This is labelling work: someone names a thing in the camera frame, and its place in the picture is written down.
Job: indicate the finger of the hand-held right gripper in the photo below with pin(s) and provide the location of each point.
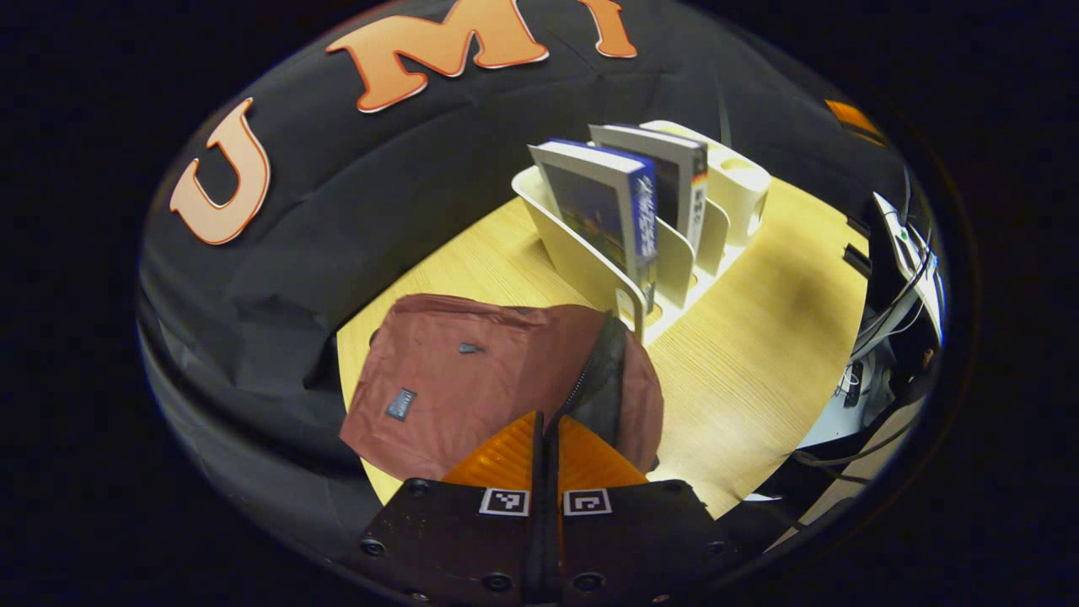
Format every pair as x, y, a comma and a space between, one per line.
851, 118

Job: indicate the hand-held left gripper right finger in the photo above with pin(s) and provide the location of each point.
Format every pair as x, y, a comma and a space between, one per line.
641, 539

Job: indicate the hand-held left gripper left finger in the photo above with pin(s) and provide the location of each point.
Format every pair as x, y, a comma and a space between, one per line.
455, 539

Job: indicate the maroon schoolbag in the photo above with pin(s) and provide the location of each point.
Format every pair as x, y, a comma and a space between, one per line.
472, 396

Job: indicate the grey portrait book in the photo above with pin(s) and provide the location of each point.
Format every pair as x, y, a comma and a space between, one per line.
666, 169

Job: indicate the blue book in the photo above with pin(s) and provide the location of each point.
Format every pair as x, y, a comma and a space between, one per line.
598, 202

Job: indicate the white bookshelf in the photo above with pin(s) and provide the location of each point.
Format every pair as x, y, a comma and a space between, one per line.
582, 261

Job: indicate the white electronic device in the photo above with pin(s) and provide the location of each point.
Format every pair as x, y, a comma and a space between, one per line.
906, 244

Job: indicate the black power strip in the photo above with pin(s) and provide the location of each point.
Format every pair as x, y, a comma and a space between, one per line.
853, 384

